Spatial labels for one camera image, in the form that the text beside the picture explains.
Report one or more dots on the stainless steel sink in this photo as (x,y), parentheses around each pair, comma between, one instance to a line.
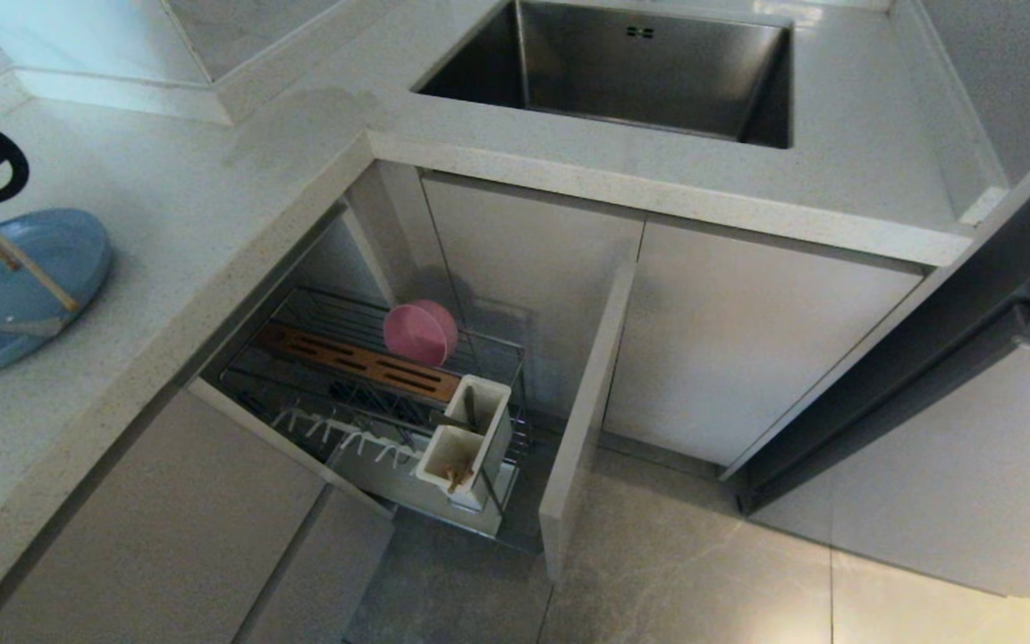
(649,80)

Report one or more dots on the white appliance front panel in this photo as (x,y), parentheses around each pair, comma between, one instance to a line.
(971,474)

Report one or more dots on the pink speckled bowl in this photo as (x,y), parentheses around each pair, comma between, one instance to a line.
(421,333)

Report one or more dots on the dark grey door frame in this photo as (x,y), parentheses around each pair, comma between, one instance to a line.
(926,358)

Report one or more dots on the white drip tray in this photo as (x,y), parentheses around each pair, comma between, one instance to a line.
(390,483)

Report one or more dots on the large beige drawer front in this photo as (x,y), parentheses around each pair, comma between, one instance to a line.
(166,537)

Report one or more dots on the beige pull-out cabinet front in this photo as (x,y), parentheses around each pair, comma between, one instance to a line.
(586,420)

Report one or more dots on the small beige drawer front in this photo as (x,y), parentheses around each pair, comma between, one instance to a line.
(318,581)

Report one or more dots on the white two-compartment cutlery holder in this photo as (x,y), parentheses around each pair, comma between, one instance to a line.
(488,420)

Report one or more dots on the wide beige cabinet door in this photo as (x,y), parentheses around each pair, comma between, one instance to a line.
(747,349)

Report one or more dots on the narrow beige cabinet door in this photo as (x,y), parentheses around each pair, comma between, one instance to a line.
(551,250)

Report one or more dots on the blue round plate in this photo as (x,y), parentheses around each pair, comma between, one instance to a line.
(59,241)

